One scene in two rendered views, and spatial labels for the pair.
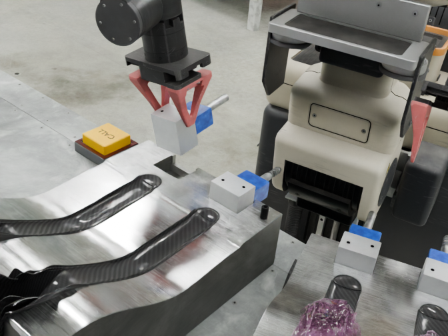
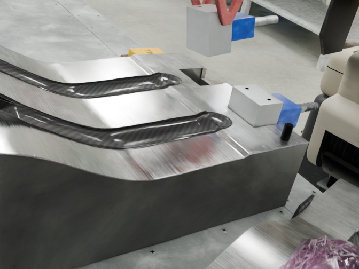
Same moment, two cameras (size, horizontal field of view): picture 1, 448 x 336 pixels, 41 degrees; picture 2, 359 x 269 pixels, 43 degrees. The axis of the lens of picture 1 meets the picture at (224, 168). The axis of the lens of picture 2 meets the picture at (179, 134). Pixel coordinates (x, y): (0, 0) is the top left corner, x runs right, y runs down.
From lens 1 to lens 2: 0.32 m
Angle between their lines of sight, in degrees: 14
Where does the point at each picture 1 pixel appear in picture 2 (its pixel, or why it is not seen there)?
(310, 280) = (326, 223)
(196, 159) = not seen: hidden behind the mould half
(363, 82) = not seen: outside the picture
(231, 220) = (244, 131)
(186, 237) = (185, 134)
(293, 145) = (338, 114)
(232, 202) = (251, 112)
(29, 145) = (80, 52)
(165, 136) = (196, 33)
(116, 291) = (63, 145)
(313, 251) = (338, 195)
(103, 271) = (67, 130)
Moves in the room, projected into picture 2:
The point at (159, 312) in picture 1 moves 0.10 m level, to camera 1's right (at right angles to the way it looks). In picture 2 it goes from (114, 193) to (227, 238)
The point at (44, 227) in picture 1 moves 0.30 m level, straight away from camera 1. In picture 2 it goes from (31, 80) to (85, 9)
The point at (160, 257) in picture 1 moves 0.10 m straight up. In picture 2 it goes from (145, 143) to (161, 48)
